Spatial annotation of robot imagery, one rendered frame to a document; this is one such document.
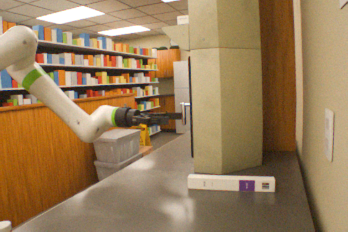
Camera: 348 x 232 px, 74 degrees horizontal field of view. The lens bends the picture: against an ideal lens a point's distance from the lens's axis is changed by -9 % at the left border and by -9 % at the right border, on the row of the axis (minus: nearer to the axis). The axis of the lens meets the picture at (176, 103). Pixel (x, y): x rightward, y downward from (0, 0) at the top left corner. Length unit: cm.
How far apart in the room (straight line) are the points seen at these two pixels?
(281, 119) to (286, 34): 40
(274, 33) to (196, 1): 47
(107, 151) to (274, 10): 254
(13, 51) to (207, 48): 72
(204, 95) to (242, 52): 22
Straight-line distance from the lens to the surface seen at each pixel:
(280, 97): 127
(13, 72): 123
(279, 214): 74
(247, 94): 99
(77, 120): 110
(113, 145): 314
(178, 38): 98
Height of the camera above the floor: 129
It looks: 5 degrees down
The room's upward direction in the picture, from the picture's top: 2 degrees counter-clockwise
